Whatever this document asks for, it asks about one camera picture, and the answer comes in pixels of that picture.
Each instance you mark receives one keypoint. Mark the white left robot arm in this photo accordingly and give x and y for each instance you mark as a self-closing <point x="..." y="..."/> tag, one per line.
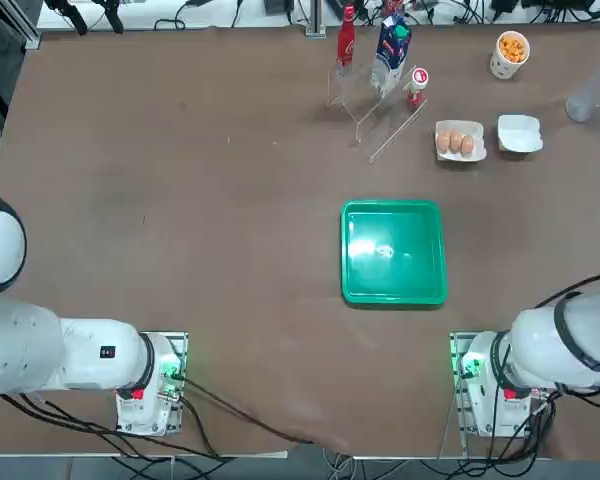
<point x="40" y="345"/>

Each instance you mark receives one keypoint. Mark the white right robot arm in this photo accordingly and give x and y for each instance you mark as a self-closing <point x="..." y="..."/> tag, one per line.
<point x="545" y="345"/>

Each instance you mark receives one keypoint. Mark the brown egg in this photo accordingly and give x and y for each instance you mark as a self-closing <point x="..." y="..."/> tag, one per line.
<point x="456" y="142"/>
<point x="445" y="141"/>
<point x="467" y="145"/>

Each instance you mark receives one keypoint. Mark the white egg box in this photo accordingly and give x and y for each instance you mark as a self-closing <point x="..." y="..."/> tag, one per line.
<point x="472" y="127"/>

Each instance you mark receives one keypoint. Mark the green plastic tray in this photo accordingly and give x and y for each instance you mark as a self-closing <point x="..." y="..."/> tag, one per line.
<point x="392" y="255"/>

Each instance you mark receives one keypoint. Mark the clear acrylic step shelf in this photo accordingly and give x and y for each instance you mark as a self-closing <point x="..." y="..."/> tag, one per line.
<point x="380" y="125"/>

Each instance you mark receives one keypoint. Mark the small red-lidded jar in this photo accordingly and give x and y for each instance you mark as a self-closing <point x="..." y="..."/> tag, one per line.
<point x="417" y="85"/>

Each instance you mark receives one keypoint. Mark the red cola bottle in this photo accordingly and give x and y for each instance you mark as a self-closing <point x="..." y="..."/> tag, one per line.
<point x="394" y="6"/>
<point x="346" y="45"/>

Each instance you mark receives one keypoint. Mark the blue white milk carton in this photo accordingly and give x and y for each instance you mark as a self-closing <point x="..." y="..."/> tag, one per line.
<point x="390" y="55"/>

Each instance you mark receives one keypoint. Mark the white cup of orange snacks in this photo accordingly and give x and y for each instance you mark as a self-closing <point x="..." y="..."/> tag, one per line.
<point x="509" y="55"/>

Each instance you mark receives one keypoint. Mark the black tripod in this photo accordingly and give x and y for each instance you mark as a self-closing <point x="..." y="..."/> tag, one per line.
<point x="77" y="15"/>

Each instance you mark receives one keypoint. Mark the aluminium corner profile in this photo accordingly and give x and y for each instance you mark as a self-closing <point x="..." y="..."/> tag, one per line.
<point x="34" y="36"/>

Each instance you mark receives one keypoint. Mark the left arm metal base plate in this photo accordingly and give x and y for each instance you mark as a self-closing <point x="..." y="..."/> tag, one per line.
<point x="177" y="345"/>

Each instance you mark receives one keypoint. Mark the aluminium camera post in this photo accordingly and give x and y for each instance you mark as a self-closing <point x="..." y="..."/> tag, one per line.
<point x="315" y="20"/>

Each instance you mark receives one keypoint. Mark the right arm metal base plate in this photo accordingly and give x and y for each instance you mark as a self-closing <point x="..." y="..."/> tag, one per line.
<point x="460" y="400"/>

